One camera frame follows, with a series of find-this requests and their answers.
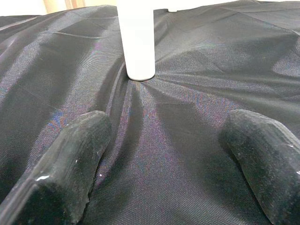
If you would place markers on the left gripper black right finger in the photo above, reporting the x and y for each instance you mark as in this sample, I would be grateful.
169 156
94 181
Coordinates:
269 164

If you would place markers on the white plastic table leg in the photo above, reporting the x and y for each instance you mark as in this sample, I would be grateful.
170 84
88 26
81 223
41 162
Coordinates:
138 39
172 7

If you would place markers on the black cloth cover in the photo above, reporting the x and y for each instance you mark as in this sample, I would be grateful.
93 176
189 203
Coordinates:
187 117

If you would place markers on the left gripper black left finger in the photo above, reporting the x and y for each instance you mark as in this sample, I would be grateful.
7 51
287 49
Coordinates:
61 168

